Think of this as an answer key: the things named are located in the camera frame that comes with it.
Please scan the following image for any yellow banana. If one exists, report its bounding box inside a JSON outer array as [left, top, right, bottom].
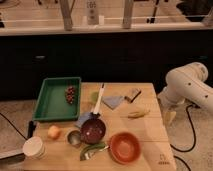
[[127, 110, 150, 119]]

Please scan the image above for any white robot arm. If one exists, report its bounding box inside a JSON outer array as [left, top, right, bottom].
[[157, 62, 213, 125]]

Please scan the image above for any red bowl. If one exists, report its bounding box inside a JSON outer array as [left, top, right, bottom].
[[108, 132, 141, 165]]

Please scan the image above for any small brown box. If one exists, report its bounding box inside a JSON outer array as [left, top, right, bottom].
[[124, 88, 141, 103]]

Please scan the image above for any blue cloth under pan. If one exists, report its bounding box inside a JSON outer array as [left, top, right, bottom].
[[75, 112, 91, 128]]

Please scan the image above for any green pepper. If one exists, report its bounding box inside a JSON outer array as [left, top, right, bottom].
[[80, 142, 106, 161]]

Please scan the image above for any small metal cup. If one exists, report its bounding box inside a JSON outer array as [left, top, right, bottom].
[[67, 130, 82, 148]]

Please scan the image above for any red grape bunch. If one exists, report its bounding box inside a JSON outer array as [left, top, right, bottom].
[[65, 86, 75, 104]]

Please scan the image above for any orange fruit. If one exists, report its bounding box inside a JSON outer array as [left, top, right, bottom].
[[48, 125, 61, 139]]

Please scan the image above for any green plastic tray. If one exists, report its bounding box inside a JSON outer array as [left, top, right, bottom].
[[33, 77, 81, 122]]

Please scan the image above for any white paper cup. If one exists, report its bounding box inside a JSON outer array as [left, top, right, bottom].
[[22, 136, 45, 158]]

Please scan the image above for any black cable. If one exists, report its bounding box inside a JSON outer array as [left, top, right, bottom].
[[169, 103, 201, 171], [0, 112, 28, 141]]

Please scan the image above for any black cable left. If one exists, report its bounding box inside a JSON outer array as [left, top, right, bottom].
[[0, 112, 28, 141]]

